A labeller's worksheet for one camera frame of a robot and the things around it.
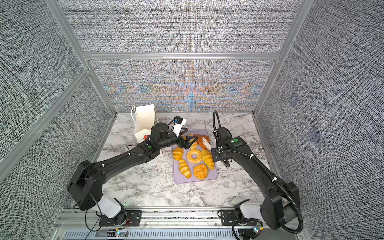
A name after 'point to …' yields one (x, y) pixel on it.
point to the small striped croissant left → (178, 153)
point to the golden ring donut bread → (194, 156)
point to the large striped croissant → (206, 157)
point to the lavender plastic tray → (194, 164)
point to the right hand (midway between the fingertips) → (219, 154)
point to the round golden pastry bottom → (200, 171)
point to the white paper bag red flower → (144, 117)
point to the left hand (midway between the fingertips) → (193, 134)
